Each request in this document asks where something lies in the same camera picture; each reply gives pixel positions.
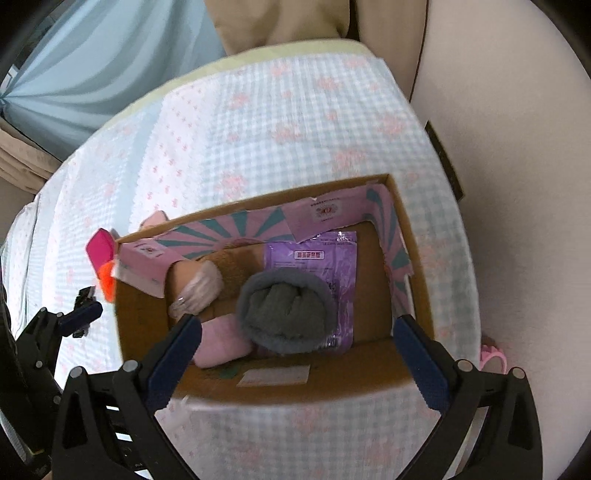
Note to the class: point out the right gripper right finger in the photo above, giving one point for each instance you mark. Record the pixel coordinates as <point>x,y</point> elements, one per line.
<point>509,443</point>

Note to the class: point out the beige curtain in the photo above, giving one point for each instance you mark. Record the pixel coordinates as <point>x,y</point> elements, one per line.
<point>393,30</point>
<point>23,163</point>

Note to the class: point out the light pink fleece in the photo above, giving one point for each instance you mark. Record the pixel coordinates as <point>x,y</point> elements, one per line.
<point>222,341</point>

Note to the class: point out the purple plastic packet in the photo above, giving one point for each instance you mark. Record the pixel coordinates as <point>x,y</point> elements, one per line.
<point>332,257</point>

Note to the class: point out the light blue curtain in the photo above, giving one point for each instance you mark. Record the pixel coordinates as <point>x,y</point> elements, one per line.
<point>97,59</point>

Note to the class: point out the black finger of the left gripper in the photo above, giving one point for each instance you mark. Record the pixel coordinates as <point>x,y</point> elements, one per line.
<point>86,310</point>

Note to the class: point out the pink plastic object on floor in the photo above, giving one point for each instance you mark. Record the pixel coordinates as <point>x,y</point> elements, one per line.
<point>492,357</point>

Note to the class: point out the dark grey fleece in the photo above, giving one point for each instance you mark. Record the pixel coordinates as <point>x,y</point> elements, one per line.
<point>286,310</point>

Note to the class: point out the beige curtain right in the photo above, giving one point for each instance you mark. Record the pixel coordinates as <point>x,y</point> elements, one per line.
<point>393,30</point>

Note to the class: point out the cardboard box with pink flaps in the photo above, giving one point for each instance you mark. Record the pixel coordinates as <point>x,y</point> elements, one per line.
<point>390,283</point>

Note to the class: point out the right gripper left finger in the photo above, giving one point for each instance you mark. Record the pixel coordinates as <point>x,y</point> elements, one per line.
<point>106,426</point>

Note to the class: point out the orange fluffy pompom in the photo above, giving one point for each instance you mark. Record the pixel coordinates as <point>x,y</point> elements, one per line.
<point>107,281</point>

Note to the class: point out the beige plush toy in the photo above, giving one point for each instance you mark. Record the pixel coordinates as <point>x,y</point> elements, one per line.
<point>193,285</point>

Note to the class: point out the magenta cloth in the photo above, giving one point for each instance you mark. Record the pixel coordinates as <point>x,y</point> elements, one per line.
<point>101,248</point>

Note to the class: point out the pale pink printed cloth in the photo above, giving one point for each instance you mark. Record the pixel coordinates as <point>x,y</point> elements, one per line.
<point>156,218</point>

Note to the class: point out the beige curtain left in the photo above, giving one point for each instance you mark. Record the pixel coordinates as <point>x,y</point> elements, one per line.
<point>23,163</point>

